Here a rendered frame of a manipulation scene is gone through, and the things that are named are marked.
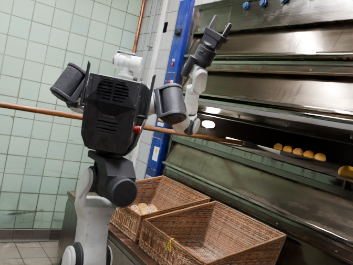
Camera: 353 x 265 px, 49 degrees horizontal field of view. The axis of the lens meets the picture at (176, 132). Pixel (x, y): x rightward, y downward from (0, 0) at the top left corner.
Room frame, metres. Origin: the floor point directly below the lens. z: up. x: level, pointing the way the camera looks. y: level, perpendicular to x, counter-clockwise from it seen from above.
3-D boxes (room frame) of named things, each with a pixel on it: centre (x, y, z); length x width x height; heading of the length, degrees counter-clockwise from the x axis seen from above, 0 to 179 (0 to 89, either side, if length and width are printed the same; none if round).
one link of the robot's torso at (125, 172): (1.60, 0.22, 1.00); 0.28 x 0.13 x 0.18; 34
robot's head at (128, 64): (1.68, 0.26, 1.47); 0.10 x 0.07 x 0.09; 89
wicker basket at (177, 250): (1.94, -0.27, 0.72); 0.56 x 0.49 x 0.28; 34
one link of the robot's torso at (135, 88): (1.62, 0.26, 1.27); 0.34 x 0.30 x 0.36; 89
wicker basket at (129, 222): (2.44, 0.07, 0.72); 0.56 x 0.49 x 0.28; 35
